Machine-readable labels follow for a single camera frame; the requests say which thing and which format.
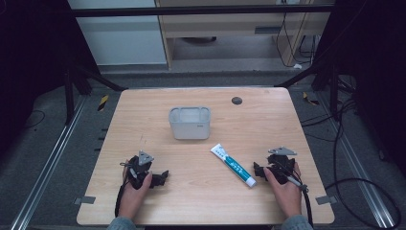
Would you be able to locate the white plastic storage box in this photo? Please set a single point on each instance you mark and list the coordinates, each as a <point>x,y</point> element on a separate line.
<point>190,123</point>

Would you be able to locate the black horizontal frame bar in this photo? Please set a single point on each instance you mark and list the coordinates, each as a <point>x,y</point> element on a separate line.
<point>204,11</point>

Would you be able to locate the yellow and black hazard tape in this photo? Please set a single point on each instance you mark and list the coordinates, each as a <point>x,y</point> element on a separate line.
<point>309,99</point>
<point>102,103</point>

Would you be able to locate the black metal stand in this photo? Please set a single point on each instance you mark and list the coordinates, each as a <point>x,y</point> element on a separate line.
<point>333,86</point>
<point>68,96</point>

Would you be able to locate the aluminium floor rail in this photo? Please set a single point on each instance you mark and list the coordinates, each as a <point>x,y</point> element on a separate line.
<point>360,179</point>
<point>48,166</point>

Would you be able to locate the white and teal toothpaste tube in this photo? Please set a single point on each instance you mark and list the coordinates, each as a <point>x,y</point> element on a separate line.
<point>233,165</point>

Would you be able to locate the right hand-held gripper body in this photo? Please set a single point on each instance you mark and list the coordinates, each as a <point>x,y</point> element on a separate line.
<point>281,166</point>

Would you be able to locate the person's right hand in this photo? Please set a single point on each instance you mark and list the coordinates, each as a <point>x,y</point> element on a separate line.
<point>284,195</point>

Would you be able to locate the grey round table grommet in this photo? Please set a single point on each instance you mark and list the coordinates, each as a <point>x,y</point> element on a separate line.
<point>236,100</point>

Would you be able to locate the person's left hand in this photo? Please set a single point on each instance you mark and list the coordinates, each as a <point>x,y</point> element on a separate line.
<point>132,198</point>

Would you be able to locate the white cabinet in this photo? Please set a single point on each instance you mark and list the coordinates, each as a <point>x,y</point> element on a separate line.
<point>121,38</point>

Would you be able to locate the grey tape strip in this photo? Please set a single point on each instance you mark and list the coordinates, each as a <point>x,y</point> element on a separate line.
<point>326,200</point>
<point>84,200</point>

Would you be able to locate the light wooden desk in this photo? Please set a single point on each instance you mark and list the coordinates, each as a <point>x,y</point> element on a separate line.
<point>230,24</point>

